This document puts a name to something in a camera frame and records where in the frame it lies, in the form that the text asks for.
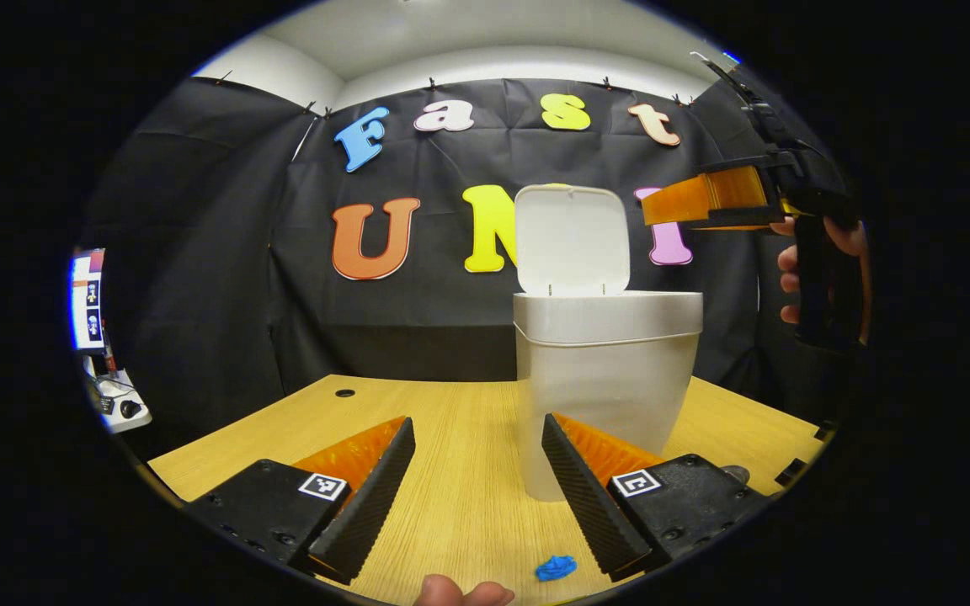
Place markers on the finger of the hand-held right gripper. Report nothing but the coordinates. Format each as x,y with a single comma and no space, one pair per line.
704,198

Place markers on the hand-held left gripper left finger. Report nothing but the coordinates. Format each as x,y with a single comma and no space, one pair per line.
367,505

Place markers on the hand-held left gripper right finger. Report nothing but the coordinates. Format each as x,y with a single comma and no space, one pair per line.
590,505

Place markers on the blue paper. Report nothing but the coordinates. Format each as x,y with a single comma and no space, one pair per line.
556,568

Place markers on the white desktop garbage bin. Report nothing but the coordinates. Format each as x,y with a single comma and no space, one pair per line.
603,370

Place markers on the wooden desktop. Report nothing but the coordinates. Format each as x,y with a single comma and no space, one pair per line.
451,471

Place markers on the black backdrop cloth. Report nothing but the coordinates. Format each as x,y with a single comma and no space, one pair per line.
418,328

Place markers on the black computer mouse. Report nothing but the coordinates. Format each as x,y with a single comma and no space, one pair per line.
130,410

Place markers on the white side desk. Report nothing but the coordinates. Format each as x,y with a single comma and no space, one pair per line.
114,421

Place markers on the computer monitor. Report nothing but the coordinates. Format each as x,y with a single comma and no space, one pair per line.
87,299

